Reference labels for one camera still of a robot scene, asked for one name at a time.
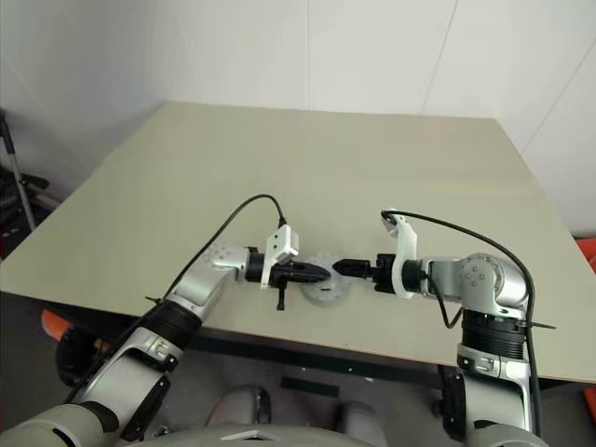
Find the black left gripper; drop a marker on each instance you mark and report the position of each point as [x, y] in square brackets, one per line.
[279, 274]

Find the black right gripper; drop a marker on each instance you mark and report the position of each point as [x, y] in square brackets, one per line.
[384, 274]

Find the grey round motor lid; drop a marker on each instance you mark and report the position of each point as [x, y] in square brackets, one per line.
[326, 291]

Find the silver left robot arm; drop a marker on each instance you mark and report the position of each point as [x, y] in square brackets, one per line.
[200, 288]

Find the grey rounded shape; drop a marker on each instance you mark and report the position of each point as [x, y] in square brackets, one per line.
[356, 412]
[237, 405]

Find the grey robot torso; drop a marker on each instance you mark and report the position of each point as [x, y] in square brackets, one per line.
[279, 437]

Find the orange object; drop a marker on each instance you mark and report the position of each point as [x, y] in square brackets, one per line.
[55, 326]
[587, 256]
[589, 396]

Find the black rounded object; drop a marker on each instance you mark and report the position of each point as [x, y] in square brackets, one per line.
[74, 358]

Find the dark equipment pile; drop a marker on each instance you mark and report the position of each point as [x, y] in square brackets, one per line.
[11, 219]

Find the silver stand pole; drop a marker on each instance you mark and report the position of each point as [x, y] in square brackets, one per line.
[16, 172]

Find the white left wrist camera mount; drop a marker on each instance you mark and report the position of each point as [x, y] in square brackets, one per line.
[278, 242]

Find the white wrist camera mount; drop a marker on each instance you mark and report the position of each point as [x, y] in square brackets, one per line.
[278, 242]
[406, 242]

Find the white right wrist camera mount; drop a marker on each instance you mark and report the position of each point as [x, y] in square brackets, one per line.
[406, 242]

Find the dark table frame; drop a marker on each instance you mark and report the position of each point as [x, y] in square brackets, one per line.
[302, 351]

